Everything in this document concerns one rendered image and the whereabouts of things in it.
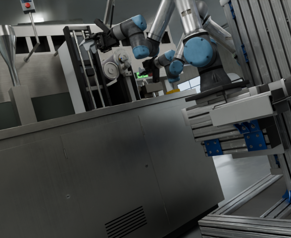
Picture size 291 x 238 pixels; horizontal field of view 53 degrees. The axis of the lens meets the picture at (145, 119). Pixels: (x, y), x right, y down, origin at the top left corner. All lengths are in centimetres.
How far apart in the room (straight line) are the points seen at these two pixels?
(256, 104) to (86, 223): 97
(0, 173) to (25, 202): 17
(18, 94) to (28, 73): 37
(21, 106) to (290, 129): 141
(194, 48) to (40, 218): 101
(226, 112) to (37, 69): 143
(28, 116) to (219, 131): 108
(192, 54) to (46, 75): 124
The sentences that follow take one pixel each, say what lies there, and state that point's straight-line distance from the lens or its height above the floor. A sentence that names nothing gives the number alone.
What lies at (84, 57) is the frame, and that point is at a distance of 187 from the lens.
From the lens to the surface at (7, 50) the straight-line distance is 192.
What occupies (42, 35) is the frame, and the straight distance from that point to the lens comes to 233.
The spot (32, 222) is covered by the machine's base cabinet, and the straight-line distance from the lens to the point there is 147.
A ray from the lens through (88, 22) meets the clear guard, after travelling 255.
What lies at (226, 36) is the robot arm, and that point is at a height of 114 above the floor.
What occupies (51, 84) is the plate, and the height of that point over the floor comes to 121.
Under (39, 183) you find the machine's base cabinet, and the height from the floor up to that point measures 62.
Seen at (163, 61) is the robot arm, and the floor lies 109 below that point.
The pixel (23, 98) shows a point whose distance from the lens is 185.
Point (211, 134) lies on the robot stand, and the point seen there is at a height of 62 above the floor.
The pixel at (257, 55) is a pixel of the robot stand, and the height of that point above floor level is 91.
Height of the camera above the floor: 74
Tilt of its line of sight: 1 degrees up
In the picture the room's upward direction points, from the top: 16 degrees counter-clockwise
